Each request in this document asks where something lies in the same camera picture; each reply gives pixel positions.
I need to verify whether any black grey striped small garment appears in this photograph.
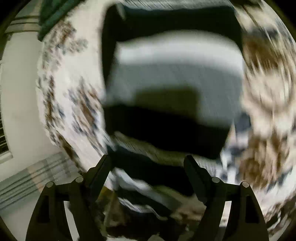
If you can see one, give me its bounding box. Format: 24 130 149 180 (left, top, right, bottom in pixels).
101 1 243 222

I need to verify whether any grey striped curtain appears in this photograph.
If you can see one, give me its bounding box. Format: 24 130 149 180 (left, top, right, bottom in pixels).
1 153 78 210

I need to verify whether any barred window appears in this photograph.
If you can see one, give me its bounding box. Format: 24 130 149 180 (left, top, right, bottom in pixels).
0 120 12 163

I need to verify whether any floral cream bed blanket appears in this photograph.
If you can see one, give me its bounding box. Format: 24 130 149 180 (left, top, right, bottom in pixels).
36 1 295 240

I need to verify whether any dark green pillow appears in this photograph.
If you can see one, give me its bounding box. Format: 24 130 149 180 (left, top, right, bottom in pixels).
38 0 82 42

